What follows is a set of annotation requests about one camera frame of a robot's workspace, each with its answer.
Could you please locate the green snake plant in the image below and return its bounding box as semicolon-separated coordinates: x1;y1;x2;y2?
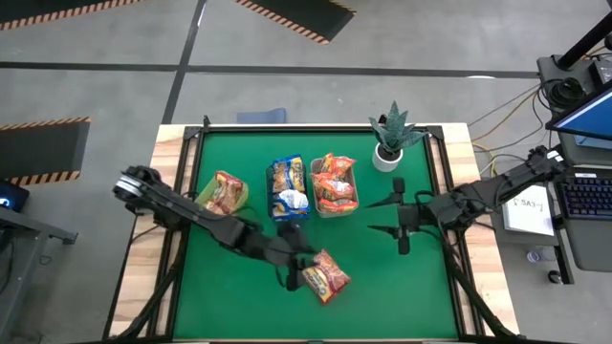
367;100;430;157

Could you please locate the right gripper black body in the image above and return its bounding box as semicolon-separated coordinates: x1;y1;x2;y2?
399;201;434;231

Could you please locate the green felt mat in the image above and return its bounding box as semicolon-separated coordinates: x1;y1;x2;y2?
172;127;460;341

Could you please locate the black hazard-striped floor mat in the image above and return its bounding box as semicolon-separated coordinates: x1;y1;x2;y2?
0;0;144;32
0;116;92;187
232;0;358;47

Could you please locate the grey computer cart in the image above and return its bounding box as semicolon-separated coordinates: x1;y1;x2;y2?
535;52;612;288

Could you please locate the dark green plastic bin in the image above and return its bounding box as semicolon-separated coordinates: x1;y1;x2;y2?
264;157;312;224

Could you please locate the black aluminium table frame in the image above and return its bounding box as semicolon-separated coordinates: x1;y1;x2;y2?
102;114;520;344

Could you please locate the grey metal stand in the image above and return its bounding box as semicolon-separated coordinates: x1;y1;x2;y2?
0;205;79;344

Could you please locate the red Maruchan noodle packet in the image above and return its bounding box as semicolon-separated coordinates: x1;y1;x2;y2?
204;170;246;217
300;247;353;306

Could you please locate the computer monitor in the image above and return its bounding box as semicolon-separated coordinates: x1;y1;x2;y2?
545;85;612;143

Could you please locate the black device with blue light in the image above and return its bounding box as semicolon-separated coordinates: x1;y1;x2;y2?
0;178;31;214

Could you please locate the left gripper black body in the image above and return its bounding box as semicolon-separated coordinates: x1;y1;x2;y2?
267;238;315;269

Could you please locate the coiled black cable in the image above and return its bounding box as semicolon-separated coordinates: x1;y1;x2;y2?
546;75;588;110

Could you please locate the white paper sign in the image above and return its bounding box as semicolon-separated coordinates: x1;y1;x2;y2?
500;185;557;238

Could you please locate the white plant pot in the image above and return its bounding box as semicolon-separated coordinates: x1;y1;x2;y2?
371;141;404;174

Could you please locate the white plastic bin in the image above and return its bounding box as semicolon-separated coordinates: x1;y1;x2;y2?
309;156;361;220

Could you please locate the black round pole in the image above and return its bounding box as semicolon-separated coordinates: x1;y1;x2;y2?
556;10;612;72

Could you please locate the yellow-green plastic bin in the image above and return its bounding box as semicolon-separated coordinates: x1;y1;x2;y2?
194;170;251;217

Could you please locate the black keyboard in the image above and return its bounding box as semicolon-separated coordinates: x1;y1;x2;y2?
556;170;612;222

